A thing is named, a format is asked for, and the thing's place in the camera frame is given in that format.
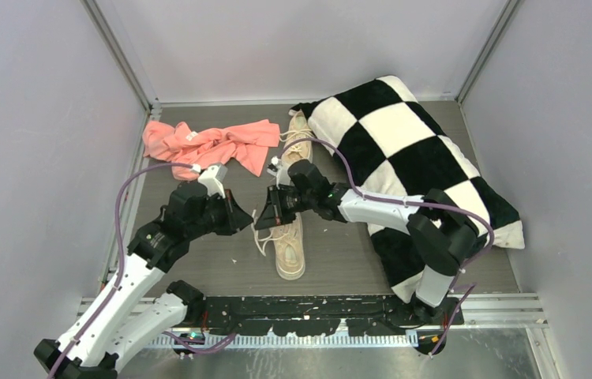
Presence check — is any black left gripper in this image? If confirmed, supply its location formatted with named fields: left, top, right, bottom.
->
left=186, top=188, right=253, bottom=239

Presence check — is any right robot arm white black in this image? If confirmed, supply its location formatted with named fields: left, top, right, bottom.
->
left=253, top=157, right=478, bottom=324

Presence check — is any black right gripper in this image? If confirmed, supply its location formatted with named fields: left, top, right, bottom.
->
left=257, top=184, right=317, bottom=230

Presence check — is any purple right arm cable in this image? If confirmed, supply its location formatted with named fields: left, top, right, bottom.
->
left=280, top=137, right=496, bottom=357

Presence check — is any aluminium front rail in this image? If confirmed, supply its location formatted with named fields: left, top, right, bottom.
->
left=72, top=294, right=549, bottom=351

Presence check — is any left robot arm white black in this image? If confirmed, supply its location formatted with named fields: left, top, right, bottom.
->
left=34, top=182, right=253, bottom=378

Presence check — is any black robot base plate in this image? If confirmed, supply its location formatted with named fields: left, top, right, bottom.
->
left=177, top=295, right=463, bottom=337

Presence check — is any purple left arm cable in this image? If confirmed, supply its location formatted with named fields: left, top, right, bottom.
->
left=44, top=160, right=242, bottom=379

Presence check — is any black white checkered pillow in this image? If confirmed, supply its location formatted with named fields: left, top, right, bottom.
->
left=290, top=75, right=526, bottom=305

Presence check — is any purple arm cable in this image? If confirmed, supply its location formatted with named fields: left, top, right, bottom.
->
left=280, top=137, right=496, bottom=357
left=44, top=160, right=242, bottom=379

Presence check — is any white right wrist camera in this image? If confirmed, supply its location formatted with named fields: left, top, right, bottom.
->
left=266, top=156, right=291, bottom=187

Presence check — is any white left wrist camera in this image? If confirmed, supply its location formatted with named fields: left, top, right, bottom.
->
left=190, top=163, right=227, bottom=198

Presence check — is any beige sneaker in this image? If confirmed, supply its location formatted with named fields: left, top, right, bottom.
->
left=280, top=111, right=314, bottom=179
left=250, top=214, right=305, bottom=281

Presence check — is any pink cloth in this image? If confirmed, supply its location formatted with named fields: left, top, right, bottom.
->
left=142, top=119, right=280, bottom=177

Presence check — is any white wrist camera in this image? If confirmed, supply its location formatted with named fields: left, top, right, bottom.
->
left=266, top=156, right=291, bottom=187
left=190, top=163, right=227, bottom=198

